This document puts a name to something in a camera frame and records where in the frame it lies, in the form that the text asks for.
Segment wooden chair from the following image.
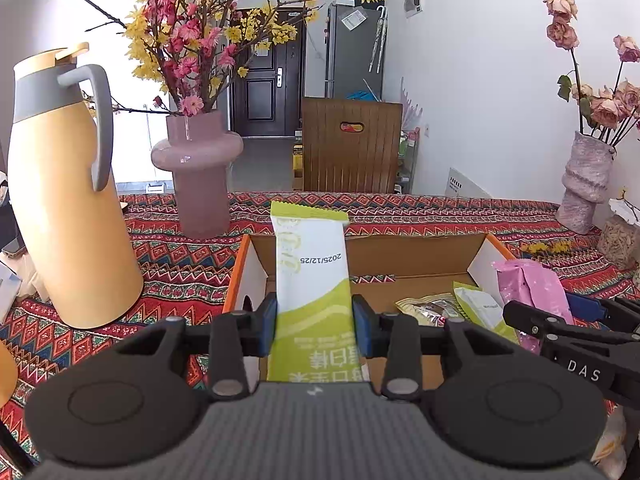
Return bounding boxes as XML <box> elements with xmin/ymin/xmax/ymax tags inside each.
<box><xmin>301</xmin><ymin>97</ymin><xmax>403</xmax><ymax>194</ymax></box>

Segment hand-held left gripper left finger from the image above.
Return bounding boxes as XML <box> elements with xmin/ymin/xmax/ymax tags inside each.
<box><xmin>115</xmin><ymin>292</ymin><xmax>279</xmax><ymax>403</ymax></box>

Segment pink snack packet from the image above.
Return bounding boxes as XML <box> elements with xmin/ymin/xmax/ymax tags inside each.
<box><xmin>492</xmin><ymin>259</ymin><xmax>575</xmax><ymax>356</ymax></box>

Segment green white snack bar packet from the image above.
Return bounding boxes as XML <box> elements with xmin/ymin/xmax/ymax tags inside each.
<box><xmin>266</xmin><ymin>201</ymin><xmax>371</xmax><ymax>385</ymax></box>
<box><xmin>452</xmin><ymin>281</ymin><xmax>521</xmax><ymax>346</ymax></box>

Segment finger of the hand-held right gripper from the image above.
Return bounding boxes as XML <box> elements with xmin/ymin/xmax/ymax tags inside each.
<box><xmin>565</xmin><ymin>292</ymin><xmax>640</xmax><ymax>333</ymax></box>
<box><xmin>502</xmin><ymin>300</ymin><xmax>640</xmax><ymax>348</ymax></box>

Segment pink yellow blossom branches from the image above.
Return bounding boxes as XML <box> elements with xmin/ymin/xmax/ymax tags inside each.
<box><xmin>37</xmin><ymin>0</ymin><xmax>401</xmax><ymax>118</ymax></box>

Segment pink glass vase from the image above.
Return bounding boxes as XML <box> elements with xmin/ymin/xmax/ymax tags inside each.
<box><xmin>151</xmin><ymin>110</ymin><xmax>244</xmax><ymax>240</ymax></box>

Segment red cardboard box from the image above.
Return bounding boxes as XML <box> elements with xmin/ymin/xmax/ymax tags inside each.
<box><xmin>221</xmin><ymin>232</ymin><xmax>571</xmax><ymax>391</ymax></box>

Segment textured pink vase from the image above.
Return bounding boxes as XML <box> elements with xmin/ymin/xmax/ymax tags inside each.
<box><xmin>555</xmin><ymin>131</ymin><xmax>617</xmax><ymax>235</ymax></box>

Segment yellow packet inside box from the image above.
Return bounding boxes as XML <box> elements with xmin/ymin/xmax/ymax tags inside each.
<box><xmin>395</xmin><ymin>294</ymin><xmax>468</xmax><ymax>328</ymax></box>

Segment white board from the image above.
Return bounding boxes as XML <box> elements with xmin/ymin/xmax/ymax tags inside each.
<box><xmin>445</xmin><ymin>167</ymin><xmax>493</xmax><ymax>200</ymax></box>

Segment white umbrella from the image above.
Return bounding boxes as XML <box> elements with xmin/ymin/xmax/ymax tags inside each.
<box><xmin>369</xmin><ymin>5</ymin><xmax>388</xmax><ymax>73</ymax></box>

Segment grey refrigerator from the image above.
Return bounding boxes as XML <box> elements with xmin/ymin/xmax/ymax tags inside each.
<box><xmin>326</xmin><ymin>1</ymin><xmax>386</xmax><ymax>102</ymax></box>

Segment fallen yellow blossoms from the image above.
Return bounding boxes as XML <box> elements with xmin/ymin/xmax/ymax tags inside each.
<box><xmin>520</xmin><ymin>240</ymin><xmax>573</xmax><ymax>256</ymax></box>

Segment glass jar of seeds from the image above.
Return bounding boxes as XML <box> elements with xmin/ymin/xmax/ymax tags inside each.
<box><xmin>597</xmin><ymin>197</ymin><xmax>640</xmax><ymax>271</ymax></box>

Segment purple dried flowers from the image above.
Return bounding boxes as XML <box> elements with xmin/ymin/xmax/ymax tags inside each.
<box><xmin>400</xmin><ymin>77</ymin><xmax>426</xmax><ymax>131</ymax></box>

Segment red patterned tablecloth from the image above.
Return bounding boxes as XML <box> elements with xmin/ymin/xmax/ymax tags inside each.
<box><xmin>0</xmin><ymin>191</ymin><xmax>640</xmax><ymax>461</ymax></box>

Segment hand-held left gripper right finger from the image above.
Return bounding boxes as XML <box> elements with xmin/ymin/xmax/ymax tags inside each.
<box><xmin>350</xmin><ymin>294</ymin><xmax>511</xmax><ymax>403</ymax></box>

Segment small storage rack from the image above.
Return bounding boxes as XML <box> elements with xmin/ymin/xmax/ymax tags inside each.
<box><xmin>395</xmin><ymin>127</ymin><xmax>421</xmax><ymax>195</ymax></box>

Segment yellow mug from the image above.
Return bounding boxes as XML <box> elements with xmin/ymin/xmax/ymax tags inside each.
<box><xmin>0</xmin><ymin>340</ymin><xmax>20</xmax><ymax>408</ymax></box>

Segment dark brown door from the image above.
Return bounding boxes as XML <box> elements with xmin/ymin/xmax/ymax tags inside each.
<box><xmin>231</xmin><ymin>7</ymin><xmax>307</xmax><ymax>138</ymax></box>

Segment yellow thermos jug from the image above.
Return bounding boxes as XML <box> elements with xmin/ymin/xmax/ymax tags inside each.
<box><xmin>7</xmin><ymin>42</ymin><xmax>146</xmax><ymax>331</ymax></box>

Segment dried pink roses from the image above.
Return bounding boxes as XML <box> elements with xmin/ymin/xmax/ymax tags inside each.
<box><xmin>544</xmin><ymin>0</ymin><xmax>640</xmax><ymax>148</ymax></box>

